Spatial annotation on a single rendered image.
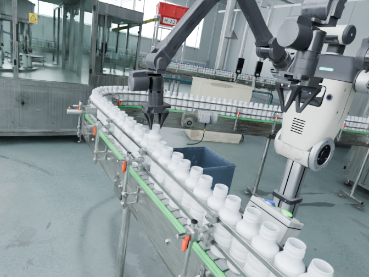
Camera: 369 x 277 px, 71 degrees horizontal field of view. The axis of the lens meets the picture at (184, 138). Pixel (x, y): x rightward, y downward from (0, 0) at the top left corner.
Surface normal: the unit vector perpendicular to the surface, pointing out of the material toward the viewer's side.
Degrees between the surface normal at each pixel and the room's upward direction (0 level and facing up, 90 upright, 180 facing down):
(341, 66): 90
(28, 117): 90
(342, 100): 90
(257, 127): 91
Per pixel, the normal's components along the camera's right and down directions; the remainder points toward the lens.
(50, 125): 0.52, 0.33
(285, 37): -0.83, 0.03
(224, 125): 0.23, 0.32
